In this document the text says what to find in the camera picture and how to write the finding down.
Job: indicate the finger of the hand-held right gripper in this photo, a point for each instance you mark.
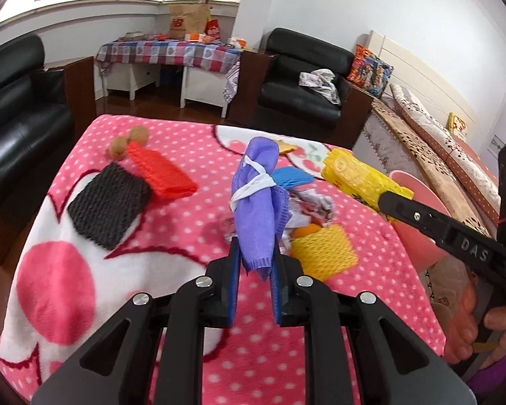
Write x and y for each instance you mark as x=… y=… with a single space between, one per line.
x=413 y=215

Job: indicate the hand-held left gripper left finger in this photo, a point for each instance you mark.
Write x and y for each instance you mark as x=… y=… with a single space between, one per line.
x=235 y=280

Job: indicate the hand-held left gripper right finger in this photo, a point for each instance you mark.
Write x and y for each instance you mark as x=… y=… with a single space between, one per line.
x=276 y=291

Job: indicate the pink plastic bucket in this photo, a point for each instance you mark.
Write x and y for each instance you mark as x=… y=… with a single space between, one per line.
x=413 y=228

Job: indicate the purple cloth bundle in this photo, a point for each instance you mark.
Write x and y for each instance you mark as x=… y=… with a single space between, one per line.
x=253 y=219

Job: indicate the large yellow foam net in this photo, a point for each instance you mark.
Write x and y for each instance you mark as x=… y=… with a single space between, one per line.
x=358 y=177

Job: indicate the black foam net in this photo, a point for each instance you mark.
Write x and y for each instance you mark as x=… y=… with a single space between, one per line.
x=105 y=206

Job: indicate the person's right forearm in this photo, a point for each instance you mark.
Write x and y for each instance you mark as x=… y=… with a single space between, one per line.
x=497 y=379

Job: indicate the person's right hand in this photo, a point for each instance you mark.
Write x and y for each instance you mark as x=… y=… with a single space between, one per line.
x=459 y=329

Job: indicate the brown patterned bed blanket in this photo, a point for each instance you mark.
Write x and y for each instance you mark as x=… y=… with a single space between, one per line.
x=430 y=160

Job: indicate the small yellow foam net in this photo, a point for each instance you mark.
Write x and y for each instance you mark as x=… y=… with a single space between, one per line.
x=324 y=253

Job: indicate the orange citrus piece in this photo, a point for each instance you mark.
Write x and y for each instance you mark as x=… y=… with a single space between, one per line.
x=308 y=230

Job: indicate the white floral quilt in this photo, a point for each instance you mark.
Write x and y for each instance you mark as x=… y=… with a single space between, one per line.
x=447 y=143

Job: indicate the grey quilted bed cover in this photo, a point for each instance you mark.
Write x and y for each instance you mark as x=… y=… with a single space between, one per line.
x=383 y=139

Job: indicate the crumpled printed wrapper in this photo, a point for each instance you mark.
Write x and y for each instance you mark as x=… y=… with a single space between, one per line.
x=312 y=209

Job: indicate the pink polka dot blanket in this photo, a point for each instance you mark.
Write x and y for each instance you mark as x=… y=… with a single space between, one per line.
x=152 y=228

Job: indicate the yellow printed pillow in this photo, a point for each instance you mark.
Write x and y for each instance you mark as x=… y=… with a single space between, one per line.
x=457 y=124

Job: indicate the blue foam net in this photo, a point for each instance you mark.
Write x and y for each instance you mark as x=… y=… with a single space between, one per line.
x=295 y=177

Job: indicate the red foam net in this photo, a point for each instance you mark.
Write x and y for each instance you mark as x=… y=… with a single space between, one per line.
x=164 y=173

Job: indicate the yellow orange peel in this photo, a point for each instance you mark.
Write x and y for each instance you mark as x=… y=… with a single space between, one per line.
x=286 y=147

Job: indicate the colourful printed pillow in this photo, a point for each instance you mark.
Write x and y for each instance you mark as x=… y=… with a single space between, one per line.
x=369 y=69

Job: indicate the white bed headboard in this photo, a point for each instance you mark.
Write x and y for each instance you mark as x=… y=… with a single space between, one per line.
x=405 y=57

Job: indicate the black leather armchair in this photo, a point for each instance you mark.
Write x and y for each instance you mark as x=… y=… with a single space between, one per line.
x=303 y=97

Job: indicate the crumpled patterned cloth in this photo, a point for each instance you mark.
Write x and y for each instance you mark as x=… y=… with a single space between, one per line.
x=320 y=80

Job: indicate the brown walnut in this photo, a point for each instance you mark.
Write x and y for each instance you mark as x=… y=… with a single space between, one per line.
x=138 y=133
x=118 y=148

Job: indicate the white desk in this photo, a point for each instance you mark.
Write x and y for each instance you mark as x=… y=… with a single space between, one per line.
x=202 y=88

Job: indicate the white and orange box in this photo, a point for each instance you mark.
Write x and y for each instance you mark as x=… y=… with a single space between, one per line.
x=238 y=42

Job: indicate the checkered tablecloth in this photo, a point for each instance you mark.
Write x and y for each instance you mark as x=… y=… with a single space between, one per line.
x=164 y=52

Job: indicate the brown wooden side cabinet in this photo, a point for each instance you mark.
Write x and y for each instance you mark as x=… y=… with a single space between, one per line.
x=78 y=88

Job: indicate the red shopping bag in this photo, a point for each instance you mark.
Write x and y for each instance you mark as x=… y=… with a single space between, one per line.
x=213 y=28

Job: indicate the brown paper bag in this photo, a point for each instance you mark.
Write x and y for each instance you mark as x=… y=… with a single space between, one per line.
x=185 y=21

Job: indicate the flat book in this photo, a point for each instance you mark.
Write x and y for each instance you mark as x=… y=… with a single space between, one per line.
x=134 y=36

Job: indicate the black leather sofa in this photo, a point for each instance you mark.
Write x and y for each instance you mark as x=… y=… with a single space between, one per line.
x=17 y=114

